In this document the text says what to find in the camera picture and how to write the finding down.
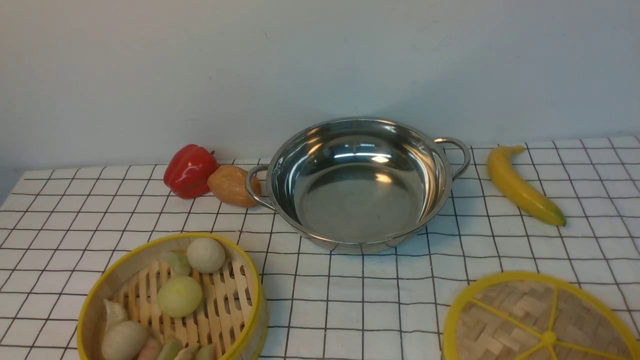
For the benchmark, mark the bamboo steamer with yellow rim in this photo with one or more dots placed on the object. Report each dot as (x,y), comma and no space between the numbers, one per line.
(231,323)

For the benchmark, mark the woven bamboo steamer lid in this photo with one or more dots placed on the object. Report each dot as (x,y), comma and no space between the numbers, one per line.
(521,315)

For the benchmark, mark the red bell pepper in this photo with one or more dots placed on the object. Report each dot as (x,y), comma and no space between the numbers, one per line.
(188,171)

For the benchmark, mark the white round bun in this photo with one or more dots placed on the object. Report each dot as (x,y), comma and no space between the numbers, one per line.
(206,255)

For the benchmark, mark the yellow banana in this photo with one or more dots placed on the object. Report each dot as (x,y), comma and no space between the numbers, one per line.
(508,181)

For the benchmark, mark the pink dumpling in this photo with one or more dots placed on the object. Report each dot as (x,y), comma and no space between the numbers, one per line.
(151,350)

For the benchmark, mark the large white bun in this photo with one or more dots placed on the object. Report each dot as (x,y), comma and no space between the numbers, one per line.
(124,340)

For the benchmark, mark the white checkered tablecloth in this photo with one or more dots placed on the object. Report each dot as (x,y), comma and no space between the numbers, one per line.
(60,229)

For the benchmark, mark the stainless steel two-handled pot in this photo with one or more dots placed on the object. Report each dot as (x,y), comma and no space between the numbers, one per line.
(359,185)

